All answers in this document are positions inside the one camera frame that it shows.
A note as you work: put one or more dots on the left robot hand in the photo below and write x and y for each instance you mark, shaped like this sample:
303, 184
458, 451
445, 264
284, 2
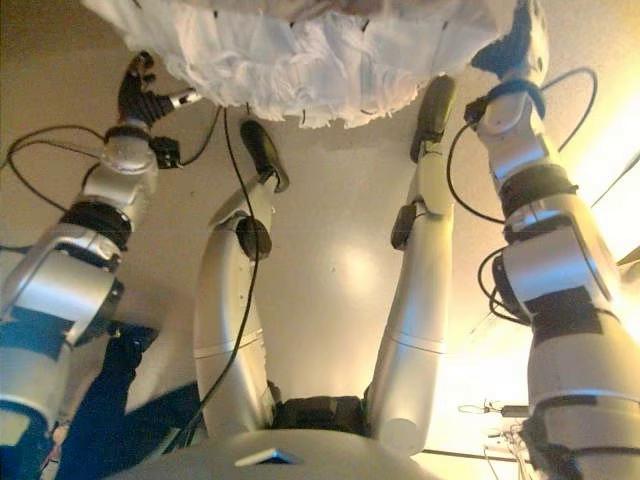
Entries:
137, 102

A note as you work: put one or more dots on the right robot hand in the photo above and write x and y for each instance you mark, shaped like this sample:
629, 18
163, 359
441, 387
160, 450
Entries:
510, 50

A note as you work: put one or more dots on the white fringed cushion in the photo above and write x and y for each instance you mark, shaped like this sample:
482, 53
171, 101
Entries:
310, 65

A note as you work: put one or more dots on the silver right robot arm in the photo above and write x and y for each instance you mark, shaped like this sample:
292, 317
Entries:
550, 280

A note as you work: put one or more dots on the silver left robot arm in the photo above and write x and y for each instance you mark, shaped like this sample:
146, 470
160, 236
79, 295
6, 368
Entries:
50, 285

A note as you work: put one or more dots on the silver left robot leg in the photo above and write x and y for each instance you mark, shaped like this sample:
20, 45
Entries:
225, 310

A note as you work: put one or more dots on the silver robot leg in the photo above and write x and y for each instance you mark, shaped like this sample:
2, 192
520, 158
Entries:
415, 310
225, 310

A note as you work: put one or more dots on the silver right robot leg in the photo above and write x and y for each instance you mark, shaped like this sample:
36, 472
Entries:
415, 310

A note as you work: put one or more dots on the blue fabric object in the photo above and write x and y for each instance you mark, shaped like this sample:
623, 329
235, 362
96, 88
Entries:
120, 400

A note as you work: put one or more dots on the black power adapter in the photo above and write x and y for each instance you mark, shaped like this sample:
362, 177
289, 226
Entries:
515, 411

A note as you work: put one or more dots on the silver robot torso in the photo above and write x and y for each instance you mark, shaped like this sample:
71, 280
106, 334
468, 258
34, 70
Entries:
320, 455

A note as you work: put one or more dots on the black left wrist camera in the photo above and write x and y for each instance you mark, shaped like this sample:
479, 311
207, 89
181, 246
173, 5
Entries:
165, 152

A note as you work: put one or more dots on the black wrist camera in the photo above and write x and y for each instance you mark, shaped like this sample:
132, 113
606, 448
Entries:
475, 109
165, 152

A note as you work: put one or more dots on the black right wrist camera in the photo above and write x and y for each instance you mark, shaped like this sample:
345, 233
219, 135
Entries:
475, 109

